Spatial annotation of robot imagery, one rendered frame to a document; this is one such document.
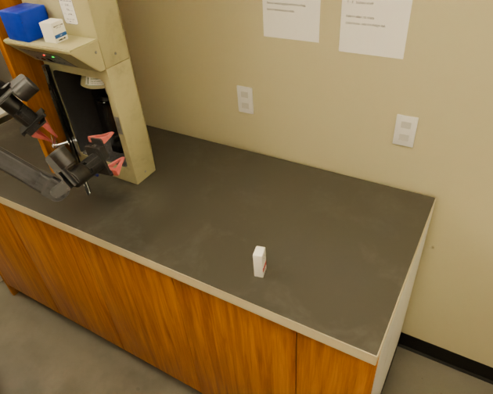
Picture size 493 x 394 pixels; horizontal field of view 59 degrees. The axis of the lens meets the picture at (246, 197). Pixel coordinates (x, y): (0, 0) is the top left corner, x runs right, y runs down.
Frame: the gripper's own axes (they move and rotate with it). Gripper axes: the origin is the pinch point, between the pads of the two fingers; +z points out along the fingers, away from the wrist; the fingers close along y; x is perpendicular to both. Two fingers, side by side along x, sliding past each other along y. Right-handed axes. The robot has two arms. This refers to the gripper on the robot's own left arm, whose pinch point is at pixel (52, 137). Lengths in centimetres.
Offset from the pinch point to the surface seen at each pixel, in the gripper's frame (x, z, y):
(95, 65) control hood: 8.8, -10.6, -28.6
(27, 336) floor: -38, 80, 99
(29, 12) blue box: -5.0, -31.3, -25.0
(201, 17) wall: -8, 8, -69
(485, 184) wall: 81, 79, -95
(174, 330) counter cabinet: 41, 70, 20
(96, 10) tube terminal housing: 6.5, -21.4, -40.4
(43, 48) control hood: 3.0, -22.9, -20.4
